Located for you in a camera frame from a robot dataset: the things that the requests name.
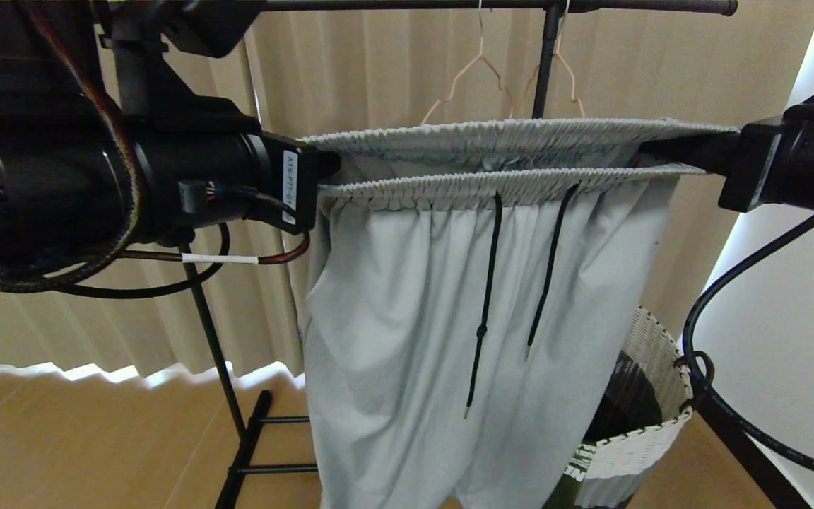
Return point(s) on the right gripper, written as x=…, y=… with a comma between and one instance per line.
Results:
x=803, y=162

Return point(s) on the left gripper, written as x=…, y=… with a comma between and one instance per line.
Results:
x=46, y=177

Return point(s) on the pink clothes hanger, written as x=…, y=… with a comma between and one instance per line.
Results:
x=571, y=81
x=481, y=56

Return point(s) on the pale grey shorts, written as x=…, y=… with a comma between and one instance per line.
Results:
x=414, y=318

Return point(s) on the black clothes rack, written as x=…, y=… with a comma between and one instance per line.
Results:
x=626, y=6

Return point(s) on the white laundry basket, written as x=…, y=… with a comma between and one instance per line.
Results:
x=661, y=353

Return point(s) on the beige curtain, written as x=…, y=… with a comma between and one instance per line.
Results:
x=379, y=71

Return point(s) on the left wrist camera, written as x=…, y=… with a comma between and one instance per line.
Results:
x=209, y=25

